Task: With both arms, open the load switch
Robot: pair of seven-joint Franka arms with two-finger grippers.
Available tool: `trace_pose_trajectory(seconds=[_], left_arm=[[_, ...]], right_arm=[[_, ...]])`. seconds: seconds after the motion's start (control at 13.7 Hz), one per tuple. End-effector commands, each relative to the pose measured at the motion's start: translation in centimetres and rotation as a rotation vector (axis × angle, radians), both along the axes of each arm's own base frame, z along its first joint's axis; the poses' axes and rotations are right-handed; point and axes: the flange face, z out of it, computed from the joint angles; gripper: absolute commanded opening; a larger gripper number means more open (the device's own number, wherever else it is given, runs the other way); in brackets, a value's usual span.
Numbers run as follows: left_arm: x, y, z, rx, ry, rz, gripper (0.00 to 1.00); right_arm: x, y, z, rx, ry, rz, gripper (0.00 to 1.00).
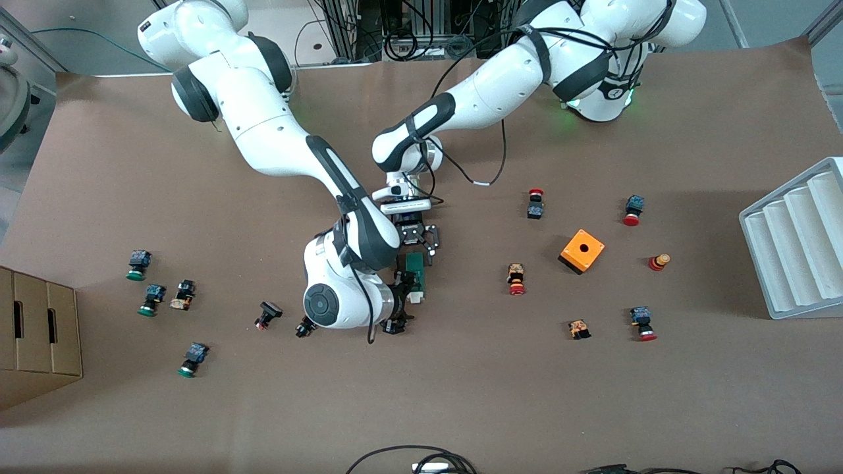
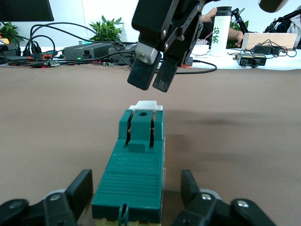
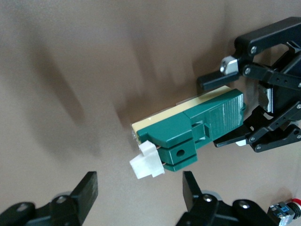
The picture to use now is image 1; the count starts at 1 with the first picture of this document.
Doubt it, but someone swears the green cable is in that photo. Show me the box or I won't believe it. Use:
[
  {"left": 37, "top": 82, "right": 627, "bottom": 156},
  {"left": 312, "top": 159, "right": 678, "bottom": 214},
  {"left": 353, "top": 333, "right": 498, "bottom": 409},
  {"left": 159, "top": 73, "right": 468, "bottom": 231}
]
[{"left": 30, "top": 28, "right": 154, "bottom": 65}]

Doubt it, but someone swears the grey round stand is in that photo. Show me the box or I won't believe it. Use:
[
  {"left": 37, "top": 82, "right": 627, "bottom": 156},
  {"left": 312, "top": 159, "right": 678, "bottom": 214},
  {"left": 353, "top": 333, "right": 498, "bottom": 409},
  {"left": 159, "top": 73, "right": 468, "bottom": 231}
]
[{"left": 0, "top": 33, "right": 32, "bottom": 155}]

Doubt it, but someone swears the aluminium post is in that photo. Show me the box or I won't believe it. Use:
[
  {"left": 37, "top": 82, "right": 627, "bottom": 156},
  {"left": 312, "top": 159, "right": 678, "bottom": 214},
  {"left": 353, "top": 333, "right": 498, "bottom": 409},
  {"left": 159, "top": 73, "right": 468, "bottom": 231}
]
[{"left": 803, "top": 0, "right": 843, "bottom": 48}]

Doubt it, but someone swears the aluminium rack frame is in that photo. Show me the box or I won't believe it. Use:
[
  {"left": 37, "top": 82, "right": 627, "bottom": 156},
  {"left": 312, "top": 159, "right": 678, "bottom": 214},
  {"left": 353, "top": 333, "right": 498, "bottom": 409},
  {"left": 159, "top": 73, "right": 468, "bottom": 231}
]
[{"left": 321, "top": 0, "right": 535, "bottom": 63}]

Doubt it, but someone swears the black selector switch white base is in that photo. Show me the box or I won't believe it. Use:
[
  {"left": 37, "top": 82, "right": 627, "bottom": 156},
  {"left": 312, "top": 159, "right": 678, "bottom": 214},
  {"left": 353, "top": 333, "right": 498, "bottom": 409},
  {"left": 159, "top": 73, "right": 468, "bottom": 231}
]
[{"left": 169, "top": 279, "right": 196, "bottom": 311}]

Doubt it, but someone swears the black flat button red base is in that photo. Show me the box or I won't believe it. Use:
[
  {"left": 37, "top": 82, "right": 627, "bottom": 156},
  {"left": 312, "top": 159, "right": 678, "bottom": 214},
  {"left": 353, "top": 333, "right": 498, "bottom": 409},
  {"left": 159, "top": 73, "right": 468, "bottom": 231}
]
[{"left": 254, "top": 301, "right": 284, "bottom": 330}]

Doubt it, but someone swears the green terminal block module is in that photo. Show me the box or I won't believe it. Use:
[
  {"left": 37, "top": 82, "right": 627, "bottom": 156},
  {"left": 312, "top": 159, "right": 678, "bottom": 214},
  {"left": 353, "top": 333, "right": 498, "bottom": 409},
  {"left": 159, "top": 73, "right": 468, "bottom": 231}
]
[{"left": 403, "top": 252, "right": 427, "bottom": 304}]

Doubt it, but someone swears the orange button enclosure box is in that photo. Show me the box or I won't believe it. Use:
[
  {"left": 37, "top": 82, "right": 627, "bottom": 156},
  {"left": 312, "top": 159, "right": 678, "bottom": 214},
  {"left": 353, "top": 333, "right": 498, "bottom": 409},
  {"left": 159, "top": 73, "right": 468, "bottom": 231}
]
[{"left": 558, "top": 228, "right": 606, "bottom": 276}]

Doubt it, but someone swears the green push button blue base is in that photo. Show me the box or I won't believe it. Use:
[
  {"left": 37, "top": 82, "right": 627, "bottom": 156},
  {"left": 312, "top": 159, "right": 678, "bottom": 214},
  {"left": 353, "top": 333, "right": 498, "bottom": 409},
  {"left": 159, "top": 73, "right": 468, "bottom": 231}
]
[
  {"left": 126, "top": 250, "right": 153, "bottom": 282},
  {"left": 137, "top": 284, "right": 167, "bottom": 317}
]

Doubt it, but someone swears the white slotted tray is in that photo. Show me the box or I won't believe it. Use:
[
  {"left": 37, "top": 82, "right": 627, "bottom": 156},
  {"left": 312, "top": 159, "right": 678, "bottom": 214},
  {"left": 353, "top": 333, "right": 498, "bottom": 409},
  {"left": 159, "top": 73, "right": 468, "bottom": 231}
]
[{"left": 738, "top": 156, "right": 843, "bottom": 321}]

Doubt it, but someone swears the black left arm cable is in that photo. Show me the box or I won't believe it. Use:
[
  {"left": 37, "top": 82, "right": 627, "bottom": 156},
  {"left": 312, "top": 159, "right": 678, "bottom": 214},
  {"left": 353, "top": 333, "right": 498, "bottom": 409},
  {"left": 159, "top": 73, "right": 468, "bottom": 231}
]
[{"left": 421, "top": 26, "right": 509, "bottom": 205}]

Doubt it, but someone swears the brown cardboard box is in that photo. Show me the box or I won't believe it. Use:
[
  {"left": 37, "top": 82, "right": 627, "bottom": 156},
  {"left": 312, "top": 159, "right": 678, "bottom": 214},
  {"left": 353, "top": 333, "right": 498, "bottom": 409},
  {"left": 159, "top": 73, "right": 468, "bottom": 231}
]
[
  {"left": 0, "top": 266, "right": 16, "bottom": 411},
  {"left": 13, "top": 272, "right": 53, "bottom": 399},
  {"left": 46, "top": 281, "right": 84, "bottom": 389}
]

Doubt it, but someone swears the green push button white base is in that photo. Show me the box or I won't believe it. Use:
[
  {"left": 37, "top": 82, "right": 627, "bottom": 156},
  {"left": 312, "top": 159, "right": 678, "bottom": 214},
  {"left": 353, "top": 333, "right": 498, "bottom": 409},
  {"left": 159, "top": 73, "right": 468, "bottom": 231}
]
[{"left": 177, "top": 342, "right": 210, "bottom": 379}]

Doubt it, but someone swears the black cable loop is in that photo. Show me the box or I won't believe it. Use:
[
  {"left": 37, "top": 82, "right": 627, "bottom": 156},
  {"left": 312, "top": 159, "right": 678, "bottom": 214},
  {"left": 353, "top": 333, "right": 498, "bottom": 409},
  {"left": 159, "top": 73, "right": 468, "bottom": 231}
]
[{"left": 345, "top": 445, "right": 478, "bottom": 474}]

